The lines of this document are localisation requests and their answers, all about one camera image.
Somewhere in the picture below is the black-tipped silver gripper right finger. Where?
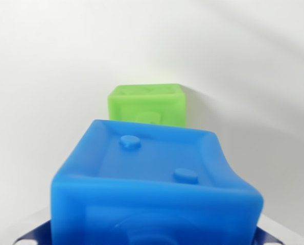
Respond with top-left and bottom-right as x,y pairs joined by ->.
254,216 -> 289,245

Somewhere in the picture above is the black-tipped silver gripper left finger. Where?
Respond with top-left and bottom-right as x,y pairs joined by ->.
11,207 -> 53,245

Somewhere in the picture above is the blue soft cube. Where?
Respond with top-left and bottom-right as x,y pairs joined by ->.
51,118 -> 265,245

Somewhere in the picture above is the green soft cube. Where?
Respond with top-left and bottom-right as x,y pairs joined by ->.
108,83 -> 187,129

